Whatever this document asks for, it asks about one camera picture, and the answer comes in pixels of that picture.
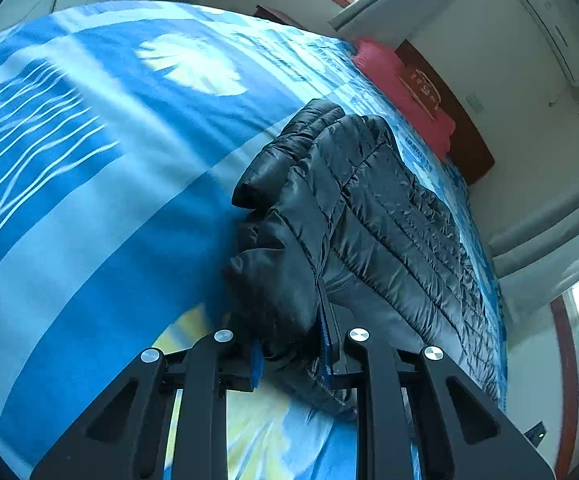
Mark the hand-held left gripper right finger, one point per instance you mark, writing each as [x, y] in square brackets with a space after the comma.
[325, 345]

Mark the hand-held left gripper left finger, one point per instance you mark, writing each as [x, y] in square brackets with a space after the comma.
[258, 367]

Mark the black puffer jacket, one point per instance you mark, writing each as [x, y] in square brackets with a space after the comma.
[369, 200]

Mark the blue patterned bedspread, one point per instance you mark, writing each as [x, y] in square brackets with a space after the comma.
[94, 185]

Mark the red pillow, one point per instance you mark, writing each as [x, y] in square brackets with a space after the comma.
[409, 110]

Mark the wooden headboard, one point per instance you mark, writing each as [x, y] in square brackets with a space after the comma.
[462, 130]

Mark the small brown cushion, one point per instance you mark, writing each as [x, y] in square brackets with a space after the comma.
[419, 90]

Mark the wooden nightstand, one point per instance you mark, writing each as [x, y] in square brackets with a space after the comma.
[272, 12]

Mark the white air conditioner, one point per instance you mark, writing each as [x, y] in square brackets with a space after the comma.
[554, 30]

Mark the dark wall socket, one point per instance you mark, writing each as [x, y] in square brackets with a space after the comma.
[536, 434]

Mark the white wall socket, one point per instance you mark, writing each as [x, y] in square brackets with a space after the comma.
[474, 102]

